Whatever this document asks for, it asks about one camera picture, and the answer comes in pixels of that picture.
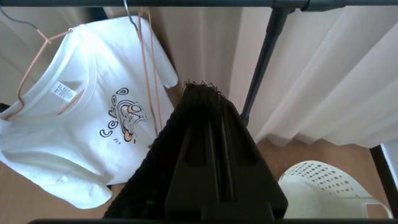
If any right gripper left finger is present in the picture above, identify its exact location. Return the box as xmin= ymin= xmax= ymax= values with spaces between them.
xmin=164 ymin=120 xmax=226 ymax=218

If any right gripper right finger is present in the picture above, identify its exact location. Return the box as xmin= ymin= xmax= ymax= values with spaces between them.
xmin=218 ymin=96 xmax=289 ymax=218

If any black garment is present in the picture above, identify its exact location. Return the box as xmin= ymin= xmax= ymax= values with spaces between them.
xmin=104 ymin=80 xmax=225 ymax=220

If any white printed shirt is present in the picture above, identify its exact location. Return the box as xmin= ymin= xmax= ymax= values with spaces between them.
xmin=0 ymin=15 xmax=179 ymax=210

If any white laundry basket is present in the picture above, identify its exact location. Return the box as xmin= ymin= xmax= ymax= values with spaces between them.
xmin=278 ymin=160 xmax=394 ymax=220

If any black clothes rack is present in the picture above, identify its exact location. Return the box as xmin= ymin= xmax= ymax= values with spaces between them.
xmin=0 ymin=0 xmax=398 ymax=127

